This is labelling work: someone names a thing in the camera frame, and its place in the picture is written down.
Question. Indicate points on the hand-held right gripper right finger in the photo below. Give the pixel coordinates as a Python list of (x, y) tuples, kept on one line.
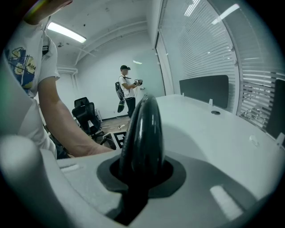
[(151, 138)]

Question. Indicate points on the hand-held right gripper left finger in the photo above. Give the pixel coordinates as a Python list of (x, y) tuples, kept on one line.
[(128, 147)]

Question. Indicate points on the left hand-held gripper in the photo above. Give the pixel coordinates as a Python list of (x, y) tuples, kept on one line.
[(119, 139)]

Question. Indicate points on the person's left forearm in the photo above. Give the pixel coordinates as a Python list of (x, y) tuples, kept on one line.
[(73, 138)]

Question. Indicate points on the black mesh office chair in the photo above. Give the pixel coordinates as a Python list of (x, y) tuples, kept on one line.
[(89, 120), (81, 101)]

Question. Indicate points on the small white floor object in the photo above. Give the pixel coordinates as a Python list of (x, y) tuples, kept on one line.
[(121, 127)]

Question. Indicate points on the frosted glass door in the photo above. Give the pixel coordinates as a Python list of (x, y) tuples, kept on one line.
[(163, 71)]

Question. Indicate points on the dark grey desk divider panel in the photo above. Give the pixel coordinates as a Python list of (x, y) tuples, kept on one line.
[(277, 111), (204, 90)]

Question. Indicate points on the white ceiling pipes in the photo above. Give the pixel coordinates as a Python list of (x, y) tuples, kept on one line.
[(107, 36)]

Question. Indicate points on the white window blinds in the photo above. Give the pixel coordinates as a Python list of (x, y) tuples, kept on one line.
[(200, 44)]

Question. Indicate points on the white printed t-shirt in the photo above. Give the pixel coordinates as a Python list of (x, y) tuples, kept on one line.
[(20, 89)]

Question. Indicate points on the long ceiling lamp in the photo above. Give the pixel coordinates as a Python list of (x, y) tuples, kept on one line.
[(66, 32)]

